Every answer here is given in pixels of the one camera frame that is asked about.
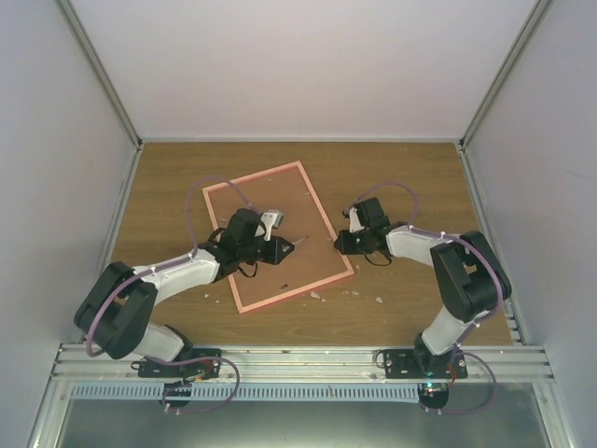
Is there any pink picture frame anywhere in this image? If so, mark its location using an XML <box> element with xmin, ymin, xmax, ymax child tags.
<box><xmin>201</xmin><ymin>161</ymin><xmax>355</xmax><ymax>315</ymax></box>

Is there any small screwdriver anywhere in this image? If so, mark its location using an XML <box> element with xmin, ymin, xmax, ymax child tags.
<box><xmin>293</xmin><ymin>235</ymin><xmax>309</xmax><ymax>246</ymax></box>

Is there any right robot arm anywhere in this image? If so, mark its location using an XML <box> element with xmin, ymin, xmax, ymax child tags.
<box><xmin>334</xmin><ymin>198</ymin><xmax>512</xmax><ymax>378</ymax></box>

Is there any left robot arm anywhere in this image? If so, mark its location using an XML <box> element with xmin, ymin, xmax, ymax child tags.
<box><xmin>74</xmin><ymin>208</ymin><xmax>295</xmax><ymax>377</ymax></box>

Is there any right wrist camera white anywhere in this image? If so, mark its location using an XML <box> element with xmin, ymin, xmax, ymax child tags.
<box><xmin>342</xmin><ymin>206</ymin><xmax>365</xmax><ymax>233</ymax></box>

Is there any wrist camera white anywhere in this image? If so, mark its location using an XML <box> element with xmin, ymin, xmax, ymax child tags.
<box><xmin>260</xmin><ymin>209</ymin><xmax>285</xmax><ymax>241</ymax></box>
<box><xmin>342</xmin><ymin>206</ymin><xmax>365</xmax><ymax>233</ymax></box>

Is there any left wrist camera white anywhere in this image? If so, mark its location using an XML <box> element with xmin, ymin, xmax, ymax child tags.
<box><xmin>260</xmin><ymin>209</ymin><xmax>285</xmax><ymax>241</ymax></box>

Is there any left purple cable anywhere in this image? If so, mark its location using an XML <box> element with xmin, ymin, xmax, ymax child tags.
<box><xmin>86</xmin><ymin>175</ymin><xmax>256</xmax><ymax>358</ymax></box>

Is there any purple cable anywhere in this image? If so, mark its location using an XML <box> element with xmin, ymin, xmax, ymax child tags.
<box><xmin>86</xmin><ymin>175</ymin><xmax>256</xmax><ymax>358</ymax></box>
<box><xmin>352</xmin><ymin>182</ymin><xmax>505</xmax><ymax>328</ymax></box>

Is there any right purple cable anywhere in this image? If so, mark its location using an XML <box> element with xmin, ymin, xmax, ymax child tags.
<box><xmin>352</xmin><ymin>182</ymin><xmax>505</xmax><ymax>328</ymax></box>

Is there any aluminium front rail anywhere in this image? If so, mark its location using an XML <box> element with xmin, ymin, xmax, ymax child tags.
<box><xmin>50</xmin><ymin>344</ymin><xmax>555</xmax><ymax>384</ymax></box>

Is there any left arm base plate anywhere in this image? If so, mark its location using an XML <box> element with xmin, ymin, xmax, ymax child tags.
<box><xmin>131</xmin><ymin>348</ymin><xmax>222</xmax><ymax>380</ymax></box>

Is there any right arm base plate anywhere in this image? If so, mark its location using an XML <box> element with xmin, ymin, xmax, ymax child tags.
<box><xmin>374</xmin><ymin>348</ymin><xmax>468</xmax><ymax>380</ymax></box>

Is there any grey slotted cable duct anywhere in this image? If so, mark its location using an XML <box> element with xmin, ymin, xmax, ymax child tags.
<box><xmin>71</xmin><ymin>382</ymin><xmax>419</xmax><ymax>403</ymax></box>

